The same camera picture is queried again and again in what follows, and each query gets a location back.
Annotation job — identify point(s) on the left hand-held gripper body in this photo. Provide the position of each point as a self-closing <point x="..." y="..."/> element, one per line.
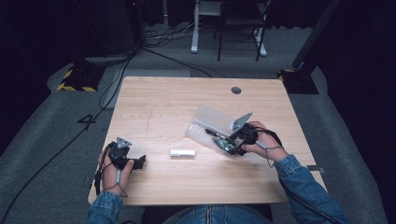
<point x="120" y="154"/>

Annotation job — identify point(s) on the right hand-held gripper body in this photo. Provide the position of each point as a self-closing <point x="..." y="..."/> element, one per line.
<point x="244" y="130"/>

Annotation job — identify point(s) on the clear plastic pencil case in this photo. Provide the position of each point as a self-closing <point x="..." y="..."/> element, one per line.
<point x="208" y="123"/>

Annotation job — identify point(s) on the person's left hand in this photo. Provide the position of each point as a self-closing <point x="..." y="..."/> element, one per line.
<point x="112" y="177"/>

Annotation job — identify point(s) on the person's right hand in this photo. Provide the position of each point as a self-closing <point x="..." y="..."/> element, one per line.
<point x="267" y="144"/>

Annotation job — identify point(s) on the white eraser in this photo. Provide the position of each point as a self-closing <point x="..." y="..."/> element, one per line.
<point x="182" y="153"/>

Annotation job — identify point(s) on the person's lap in jeans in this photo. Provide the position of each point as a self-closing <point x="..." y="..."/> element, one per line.
<point x="218" y="216"/>

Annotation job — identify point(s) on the black stand base with pole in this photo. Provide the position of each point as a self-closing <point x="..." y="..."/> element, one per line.
<point x="300" y="81"/>

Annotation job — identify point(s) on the grey tape piece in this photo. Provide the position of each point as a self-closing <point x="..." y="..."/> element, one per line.
<point x="315" y="168"/>

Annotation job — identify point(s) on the black yellow striped stand base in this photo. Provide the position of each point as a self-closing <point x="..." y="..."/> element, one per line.
<point x="79" y="79"/>

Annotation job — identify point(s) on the black chair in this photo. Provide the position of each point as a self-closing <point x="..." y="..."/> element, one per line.
<point x="239" y="20"/>

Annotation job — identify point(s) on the white desk frame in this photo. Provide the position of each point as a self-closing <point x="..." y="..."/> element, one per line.
<point x="195" y="34"/>

